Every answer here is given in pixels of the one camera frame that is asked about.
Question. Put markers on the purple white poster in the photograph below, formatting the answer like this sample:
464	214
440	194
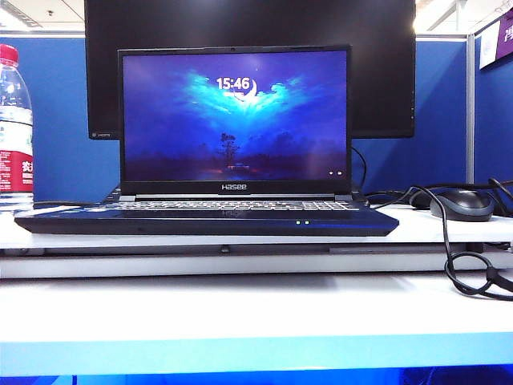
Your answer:
507	36

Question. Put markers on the narrow blue partition panel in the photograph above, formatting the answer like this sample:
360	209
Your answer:
493	120

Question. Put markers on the aluminium partition post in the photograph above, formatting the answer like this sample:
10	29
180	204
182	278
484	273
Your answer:
470	120

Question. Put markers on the clear water bottle red cap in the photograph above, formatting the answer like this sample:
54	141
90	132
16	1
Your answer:
14	120

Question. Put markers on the wide blue partition panel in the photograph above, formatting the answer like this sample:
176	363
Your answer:
60	160

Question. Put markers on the black ASUS monitor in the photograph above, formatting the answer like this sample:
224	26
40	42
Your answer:
380	80

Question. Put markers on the black grey computer mouse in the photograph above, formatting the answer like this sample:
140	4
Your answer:
461	204

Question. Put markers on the black Hasee laptop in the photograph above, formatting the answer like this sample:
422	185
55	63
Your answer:
232	120

